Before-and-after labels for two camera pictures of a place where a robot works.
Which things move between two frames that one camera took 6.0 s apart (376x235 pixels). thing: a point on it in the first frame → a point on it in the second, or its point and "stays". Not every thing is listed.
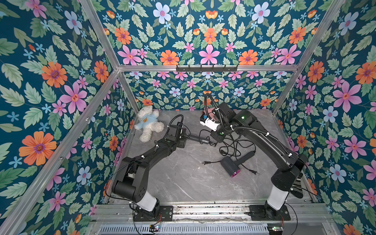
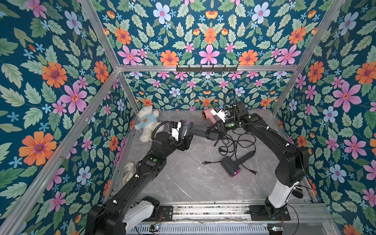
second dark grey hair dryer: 231,167 stays
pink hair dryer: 207,112 stays
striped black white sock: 297,192 stays
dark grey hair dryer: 198,138 → 186,128
